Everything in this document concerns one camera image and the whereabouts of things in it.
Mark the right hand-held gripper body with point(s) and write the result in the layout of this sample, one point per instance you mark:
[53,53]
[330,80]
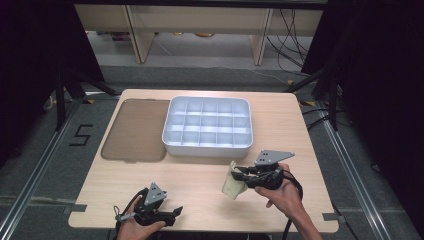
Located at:
[268,180]

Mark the pale wooden desk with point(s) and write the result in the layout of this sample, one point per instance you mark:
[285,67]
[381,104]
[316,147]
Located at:
[200,20]

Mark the black metal stand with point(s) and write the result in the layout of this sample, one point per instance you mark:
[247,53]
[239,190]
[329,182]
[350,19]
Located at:
[66,90]
[330,96]

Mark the white compartment box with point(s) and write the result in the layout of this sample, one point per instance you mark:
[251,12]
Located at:
[206,151]

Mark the aluminium floor rail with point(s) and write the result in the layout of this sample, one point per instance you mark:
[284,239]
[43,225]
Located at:
[36,173]
[353,173]

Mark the light green sock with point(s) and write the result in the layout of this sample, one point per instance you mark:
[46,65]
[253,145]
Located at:
[233,189]

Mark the person's left hand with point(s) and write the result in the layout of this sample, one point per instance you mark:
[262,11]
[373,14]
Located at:
[133,230]

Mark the person's right hand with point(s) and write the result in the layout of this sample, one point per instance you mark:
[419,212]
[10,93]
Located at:
[283,196]

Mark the translucent brown lid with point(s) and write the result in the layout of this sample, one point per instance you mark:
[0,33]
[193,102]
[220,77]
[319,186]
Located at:
[136,130]

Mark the black curtain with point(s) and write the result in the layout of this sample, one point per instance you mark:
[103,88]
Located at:
[383,83]
[30,66]

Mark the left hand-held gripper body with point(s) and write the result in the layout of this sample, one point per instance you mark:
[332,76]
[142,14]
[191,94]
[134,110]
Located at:
[153,206]

